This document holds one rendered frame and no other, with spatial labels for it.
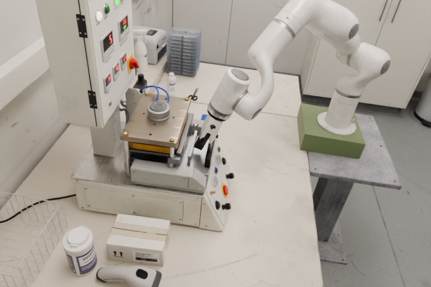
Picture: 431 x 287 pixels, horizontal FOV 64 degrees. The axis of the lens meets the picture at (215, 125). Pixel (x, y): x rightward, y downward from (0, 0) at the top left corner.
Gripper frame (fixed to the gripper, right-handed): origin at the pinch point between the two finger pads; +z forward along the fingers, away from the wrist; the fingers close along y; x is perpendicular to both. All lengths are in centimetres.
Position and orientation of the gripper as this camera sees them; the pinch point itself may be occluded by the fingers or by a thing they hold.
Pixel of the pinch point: (199, 143)
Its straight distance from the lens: 125.8
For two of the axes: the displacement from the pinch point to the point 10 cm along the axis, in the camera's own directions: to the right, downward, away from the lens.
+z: -4.2, 7.1, 5.7
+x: -9.0, -4.0, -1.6
